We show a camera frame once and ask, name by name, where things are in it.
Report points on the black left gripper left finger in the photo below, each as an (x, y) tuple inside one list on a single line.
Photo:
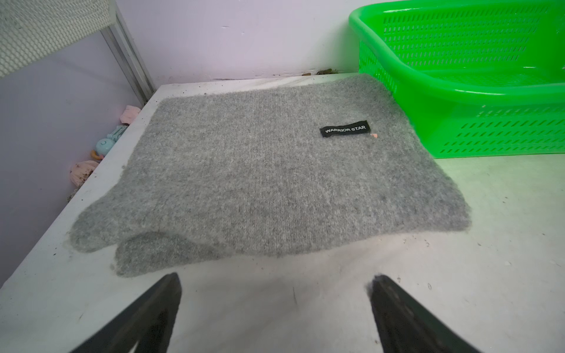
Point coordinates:
[(144, 326)]

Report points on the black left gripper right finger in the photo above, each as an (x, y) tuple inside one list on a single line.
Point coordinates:
[(404, 325)]

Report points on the grey folded scarf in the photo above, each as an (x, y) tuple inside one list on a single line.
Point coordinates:
[(270, 173)]

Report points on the green plastic basket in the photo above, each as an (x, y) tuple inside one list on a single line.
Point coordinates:
[(475, 78)]

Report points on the pastel toys beside table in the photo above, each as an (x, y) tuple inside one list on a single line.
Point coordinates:
[(81, 171)]

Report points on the white wire wall shelf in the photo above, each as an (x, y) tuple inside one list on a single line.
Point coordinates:
[(32, 30)]

